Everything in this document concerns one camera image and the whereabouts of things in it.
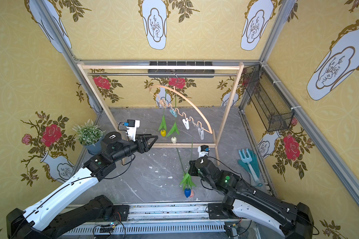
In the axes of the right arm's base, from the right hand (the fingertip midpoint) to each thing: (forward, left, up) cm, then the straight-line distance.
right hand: (188, 165), depth 76 cm
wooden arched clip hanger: (+19, +8, +20) cm, 28 cm away
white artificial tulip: (+18, +8, +5) cm, 21 cm away
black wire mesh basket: (+30, -47, +12) cm, 57 cm away
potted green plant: (+14, +57, +3) cm, 59 cm away
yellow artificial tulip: (+23, +16, +2) cm, 28 cm away
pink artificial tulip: (-12, -2, -9) cm, 15 cm away
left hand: (+6, +15, +15) cm, 22 cm away
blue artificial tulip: (-5, +1, -12) cm, 13 cm away
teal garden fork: (+11, -37, -14) cm, 41 cm away
